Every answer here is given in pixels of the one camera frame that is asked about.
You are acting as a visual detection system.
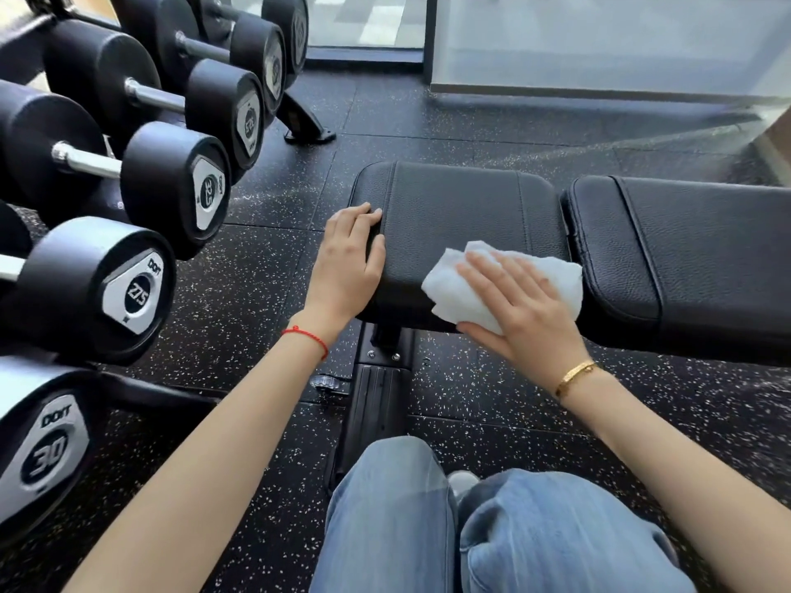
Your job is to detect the person's right hand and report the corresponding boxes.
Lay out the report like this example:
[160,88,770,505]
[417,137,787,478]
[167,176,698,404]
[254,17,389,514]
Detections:
[455,250,594,382]

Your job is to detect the person's left hand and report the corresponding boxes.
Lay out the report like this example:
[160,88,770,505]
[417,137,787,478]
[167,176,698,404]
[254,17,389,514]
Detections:
[302,202,387,338]

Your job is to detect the white wipe cloth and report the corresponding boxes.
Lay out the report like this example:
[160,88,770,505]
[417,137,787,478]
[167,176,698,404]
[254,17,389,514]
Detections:
[421,240,584,336]

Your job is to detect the person's left forearm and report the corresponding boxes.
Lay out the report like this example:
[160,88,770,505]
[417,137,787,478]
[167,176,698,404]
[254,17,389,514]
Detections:
[62,313,339,593]

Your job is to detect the person's right forearm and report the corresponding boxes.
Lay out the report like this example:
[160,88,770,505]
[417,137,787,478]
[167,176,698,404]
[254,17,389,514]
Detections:
[556,364,791,593]

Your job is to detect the black bench seat pad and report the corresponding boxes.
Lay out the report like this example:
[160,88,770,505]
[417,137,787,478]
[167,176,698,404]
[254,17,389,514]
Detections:
[348,161,571,334]

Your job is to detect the black dumbbell rack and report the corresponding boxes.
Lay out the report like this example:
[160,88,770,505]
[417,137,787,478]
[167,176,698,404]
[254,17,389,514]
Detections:
[0,0,337,427]

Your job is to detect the clear bench wheel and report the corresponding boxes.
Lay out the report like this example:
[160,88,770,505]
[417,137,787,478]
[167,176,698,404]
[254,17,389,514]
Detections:
[309,373,353,399]

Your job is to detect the black bench back pad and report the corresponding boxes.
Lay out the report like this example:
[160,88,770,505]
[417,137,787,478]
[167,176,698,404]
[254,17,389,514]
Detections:
[561,175,791,366]

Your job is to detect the grey shoe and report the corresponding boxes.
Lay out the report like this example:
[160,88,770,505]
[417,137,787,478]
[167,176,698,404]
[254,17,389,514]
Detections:
[447,469,482,506]

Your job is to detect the blue jeans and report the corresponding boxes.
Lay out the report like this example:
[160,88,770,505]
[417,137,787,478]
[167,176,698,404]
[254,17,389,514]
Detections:
[309,435,699,593]

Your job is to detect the row of black dumbbells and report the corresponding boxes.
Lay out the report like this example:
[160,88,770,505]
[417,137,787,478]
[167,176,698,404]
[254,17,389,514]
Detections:
[0,0,309,550]

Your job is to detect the frosted glass panel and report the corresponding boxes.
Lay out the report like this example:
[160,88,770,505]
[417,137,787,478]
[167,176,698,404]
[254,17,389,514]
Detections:
[426,0,791,100]

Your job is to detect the light wooden cabinet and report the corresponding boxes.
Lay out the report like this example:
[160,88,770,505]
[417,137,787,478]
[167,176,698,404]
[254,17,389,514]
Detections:
[753,107,791,187]

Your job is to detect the gold bangle bracelet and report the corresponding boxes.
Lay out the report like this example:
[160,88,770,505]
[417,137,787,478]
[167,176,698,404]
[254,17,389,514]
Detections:
[554,361,599,400]

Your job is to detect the red string bracelet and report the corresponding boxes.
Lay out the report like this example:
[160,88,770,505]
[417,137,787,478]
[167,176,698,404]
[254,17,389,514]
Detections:
[281,326,330,363]

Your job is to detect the black metal bench frame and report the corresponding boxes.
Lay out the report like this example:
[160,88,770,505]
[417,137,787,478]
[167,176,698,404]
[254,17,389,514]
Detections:
[326,321,417,491]

